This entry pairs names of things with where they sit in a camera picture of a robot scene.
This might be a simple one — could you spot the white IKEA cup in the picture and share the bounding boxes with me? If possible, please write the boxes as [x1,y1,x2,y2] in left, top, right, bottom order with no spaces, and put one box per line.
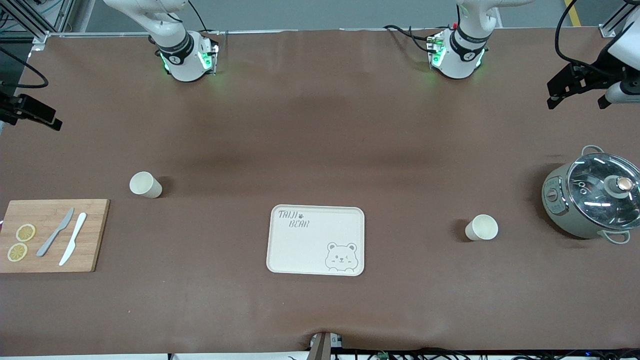
[464,214,499,242]
[129,171,163,199]

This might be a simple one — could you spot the cream bear print tray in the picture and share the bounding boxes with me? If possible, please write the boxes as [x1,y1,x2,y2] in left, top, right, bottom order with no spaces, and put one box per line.
[266,204,366,277]

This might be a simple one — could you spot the grey plastic knife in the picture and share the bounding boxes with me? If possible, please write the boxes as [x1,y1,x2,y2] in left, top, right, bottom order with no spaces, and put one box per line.
[36,207,75,258]

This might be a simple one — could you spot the white plastic knife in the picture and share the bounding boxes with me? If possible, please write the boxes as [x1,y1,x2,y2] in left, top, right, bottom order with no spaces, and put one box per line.
[58,212,88,266]

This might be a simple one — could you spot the glass pot lid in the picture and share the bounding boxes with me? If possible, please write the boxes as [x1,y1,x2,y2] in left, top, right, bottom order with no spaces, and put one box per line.
[566,152,640,231]

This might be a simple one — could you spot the wooden cutting board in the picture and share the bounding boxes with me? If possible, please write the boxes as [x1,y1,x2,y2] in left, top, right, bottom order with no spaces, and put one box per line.
[0,199,110,273]

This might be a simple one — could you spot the grey-green electric cooking pot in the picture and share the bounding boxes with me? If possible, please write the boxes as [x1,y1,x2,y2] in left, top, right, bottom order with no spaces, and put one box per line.
[541,145,640,245]

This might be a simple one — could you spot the aluminium profile post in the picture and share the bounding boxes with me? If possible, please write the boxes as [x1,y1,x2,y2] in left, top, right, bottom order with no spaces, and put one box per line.
[600,6,640,39]

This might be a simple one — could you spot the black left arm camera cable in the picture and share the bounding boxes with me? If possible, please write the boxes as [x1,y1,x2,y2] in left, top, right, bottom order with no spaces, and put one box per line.
[554,0,626,79]

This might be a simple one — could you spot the aluminium frame struts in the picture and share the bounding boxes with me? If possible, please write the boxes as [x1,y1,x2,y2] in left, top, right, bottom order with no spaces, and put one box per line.
[0,0,76,51]

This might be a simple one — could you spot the silver table edge rail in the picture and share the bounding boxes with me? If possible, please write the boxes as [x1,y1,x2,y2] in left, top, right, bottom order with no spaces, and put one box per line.
[47,31,151,39]

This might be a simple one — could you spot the black left arm base cables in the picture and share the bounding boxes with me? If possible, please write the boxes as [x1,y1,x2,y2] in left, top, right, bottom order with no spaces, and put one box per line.
[383,24,438,55]

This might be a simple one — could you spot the black right arm base cable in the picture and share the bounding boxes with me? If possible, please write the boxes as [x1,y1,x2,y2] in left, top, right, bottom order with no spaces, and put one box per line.
[187,0,221,36]

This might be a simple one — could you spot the brown camera mount bracket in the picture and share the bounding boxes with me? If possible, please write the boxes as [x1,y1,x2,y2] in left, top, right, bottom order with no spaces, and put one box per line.
[309,331,344,360]

